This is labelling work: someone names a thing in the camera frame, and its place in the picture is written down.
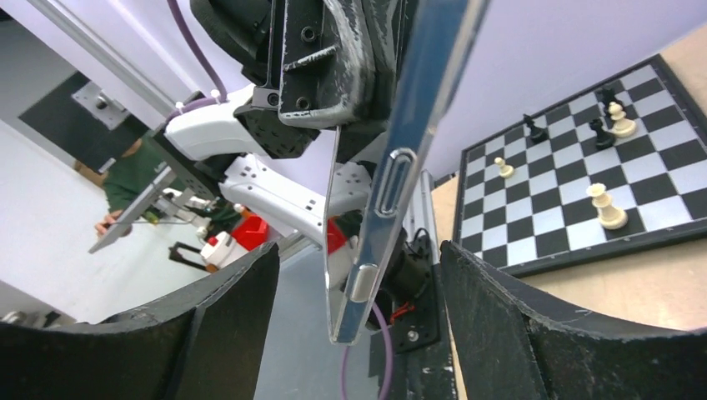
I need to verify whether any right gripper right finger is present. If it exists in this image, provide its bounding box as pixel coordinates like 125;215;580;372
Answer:
440;241;706;399

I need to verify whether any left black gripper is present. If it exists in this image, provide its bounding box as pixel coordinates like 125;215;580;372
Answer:
190;1;419;130

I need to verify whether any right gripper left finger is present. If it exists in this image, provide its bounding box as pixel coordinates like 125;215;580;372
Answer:
1;242;280;399

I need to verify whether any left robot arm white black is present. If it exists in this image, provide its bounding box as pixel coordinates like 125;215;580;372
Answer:
153;1;418;243

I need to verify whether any white cylinder bottle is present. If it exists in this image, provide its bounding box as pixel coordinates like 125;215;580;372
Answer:
199;232;248;273

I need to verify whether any red box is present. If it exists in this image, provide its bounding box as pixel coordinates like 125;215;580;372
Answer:
231;212;269;251

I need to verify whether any white chess rook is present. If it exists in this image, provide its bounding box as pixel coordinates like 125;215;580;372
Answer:
586;183;628;230

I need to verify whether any white chess pawn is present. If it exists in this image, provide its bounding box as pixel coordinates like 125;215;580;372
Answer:
494;157;515;179

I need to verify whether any person in green shirt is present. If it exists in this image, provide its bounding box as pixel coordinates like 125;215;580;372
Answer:
94;139;163;238

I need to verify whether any black chess bishop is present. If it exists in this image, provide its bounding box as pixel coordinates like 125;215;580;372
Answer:
523;114;549;144

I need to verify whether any black white chessboard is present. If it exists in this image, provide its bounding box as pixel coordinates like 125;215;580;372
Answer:
453;55;706;278

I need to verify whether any black chess piece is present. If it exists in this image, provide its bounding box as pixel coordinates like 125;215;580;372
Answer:
589;118;616;150

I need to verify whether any white chess piece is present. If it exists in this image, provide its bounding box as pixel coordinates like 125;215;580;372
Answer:
608;102;638;138

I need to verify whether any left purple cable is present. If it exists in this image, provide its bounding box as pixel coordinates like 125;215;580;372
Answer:
165;0;230;120

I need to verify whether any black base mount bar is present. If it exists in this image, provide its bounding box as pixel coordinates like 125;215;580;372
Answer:
387;265;459;400

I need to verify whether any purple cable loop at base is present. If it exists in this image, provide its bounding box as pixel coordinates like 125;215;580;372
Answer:
339;302;396;400

